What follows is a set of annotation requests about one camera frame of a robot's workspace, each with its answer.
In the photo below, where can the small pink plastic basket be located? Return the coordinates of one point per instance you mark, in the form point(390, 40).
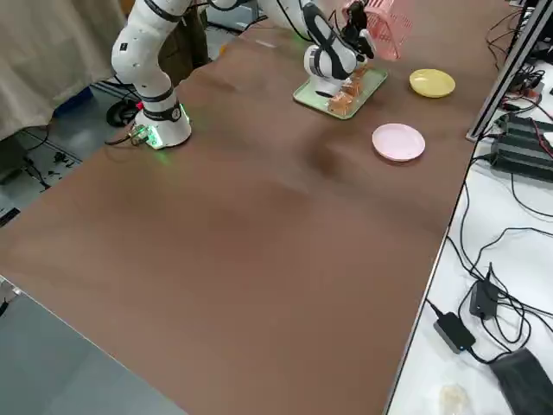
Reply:
point(389, 26)

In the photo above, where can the dark grey pouch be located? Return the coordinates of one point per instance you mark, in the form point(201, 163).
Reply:
point(523, 380)

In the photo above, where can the black power supply box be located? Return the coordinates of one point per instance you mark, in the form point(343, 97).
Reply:
point(527, 127)
point(518, 157)

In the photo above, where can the silver base connector box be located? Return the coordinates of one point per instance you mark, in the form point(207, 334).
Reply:
point(138, 136)

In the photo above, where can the white round plate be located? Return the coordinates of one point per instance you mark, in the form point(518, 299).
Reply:
point(398, 142)

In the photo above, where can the blue crate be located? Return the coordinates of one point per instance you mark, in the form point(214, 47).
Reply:
point(73, 101)

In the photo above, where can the aluminium frame post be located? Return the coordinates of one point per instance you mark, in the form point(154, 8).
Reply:
point(505, 65)

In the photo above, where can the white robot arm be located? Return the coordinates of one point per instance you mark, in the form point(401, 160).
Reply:
point(142, 56)

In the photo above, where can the white side table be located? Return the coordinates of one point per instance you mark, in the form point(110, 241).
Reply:
point(540, 259)

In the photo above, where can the person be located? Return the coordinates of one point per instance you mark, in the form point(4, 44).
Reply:
point(194, 47)

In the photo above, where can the orange bread pack clear wrapper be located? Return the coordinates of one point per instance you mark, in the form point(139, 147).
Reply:
point(340, 105)
point(354, 86)

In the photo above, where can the beige curtain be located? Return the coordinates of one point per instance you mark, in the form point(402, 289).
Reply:
point(43, 65)

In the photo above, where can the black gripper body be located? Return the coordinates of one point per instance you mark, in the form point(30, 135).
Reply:
point(353, 32)

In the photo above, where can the white crumpled plastic bag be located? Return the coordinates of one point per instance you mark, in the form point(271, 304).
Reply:
point(453, 400)

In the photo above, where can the yellow round plate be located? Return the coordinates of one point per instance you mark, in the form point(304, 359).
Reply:
point(432, 82)

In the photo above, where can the grey power adapter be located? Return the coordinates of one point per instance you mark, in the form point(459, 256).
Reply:
point(453, 333)

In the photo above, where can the black power adapter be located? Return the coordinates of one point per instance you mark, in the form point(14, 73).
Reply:
point(481, 300)

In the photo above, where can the green rectangular tray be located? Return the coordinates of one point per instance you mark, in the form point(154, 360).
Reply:
point(373, 82)

